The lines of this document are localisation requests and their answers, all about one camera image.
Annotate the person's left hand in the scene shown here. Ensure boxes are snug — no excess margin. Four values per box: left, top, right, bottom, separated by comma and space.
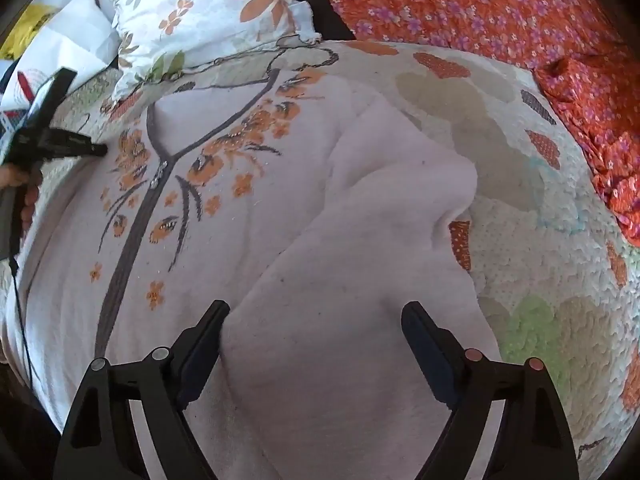
0, 166, 40, 233

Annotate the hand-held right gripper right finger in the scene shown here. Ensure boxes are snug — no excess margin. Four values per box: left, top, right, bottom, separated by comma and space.
401, 301, 581, 480

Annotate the quilted heart bedspread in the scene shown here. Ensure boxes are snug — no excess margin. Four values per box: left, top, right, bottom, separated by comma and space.
0, 40, 640, 480

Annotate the thin black cable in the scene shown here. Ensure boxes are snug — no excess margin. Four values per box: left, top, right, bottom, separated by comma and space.
7, 252, 37, 396

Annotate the white floral pillow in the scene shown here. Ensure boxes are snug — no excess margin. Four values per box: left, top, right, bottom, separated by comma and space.
107, 0, 323, 106

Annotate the yellow cloth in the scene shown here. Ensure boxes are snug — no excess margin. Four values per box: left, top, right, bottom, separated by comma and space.
0, 2, 56, 61

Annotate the white paper sheet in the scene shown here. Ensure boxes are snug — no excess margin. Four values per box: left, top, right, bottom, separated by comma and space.
30, 0, 121, 93

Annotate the pale pink flowered sweater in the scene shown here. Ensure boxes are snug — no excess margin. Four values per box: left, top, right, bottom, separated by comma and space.
0, 42, 506, 480

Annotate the red and blue patterned cloth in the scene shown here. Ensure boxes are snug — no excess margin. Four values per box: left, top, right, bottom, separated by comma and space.
0, 67, 56, 141

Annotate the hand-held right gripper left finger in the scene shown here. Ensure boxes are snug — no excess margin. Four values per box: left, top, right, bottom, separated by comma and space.
52, 300, 231, 480

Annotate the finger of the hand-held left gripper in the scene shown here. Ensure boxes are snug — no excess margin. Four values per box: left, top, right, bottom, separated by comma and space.
30, 127, 108, 158
12, 69, 76, 143

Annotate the orange floral blanket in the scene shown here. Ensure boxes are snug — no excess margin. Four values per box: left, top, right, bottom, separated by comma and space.
295, 0, 640, 248

